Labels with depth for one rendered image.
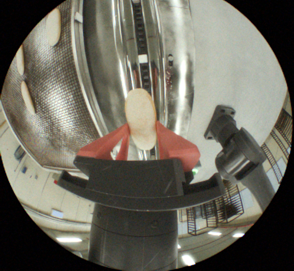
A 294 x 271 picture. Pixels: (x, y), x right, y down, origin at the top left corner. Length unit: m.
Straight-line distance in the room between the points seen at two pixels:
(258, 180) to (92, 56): 0.44
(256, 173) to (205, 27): 0.32
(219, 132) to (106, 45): 0.34
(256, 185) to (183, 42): 0.31
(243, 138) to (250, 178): 0.09
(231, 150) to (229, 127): 0.08
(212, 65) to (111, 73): 0.23
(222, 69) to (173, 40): 0.15
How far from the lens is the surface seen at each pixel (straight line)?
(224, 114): 0.30
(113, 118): 0.26
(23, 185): 4.03
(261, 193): 0.29
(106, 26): 0.25
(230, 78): 0.30
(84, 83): 0.16
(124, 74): 0.17
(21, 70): 0.32
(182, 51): 0.17
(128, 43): 0.18
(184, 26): 0.19
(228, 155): 0.23
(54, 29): 0.23
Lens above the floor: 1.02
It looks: 53 degrees down
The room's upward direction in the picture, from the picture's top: 176 degrees counter-clockwise
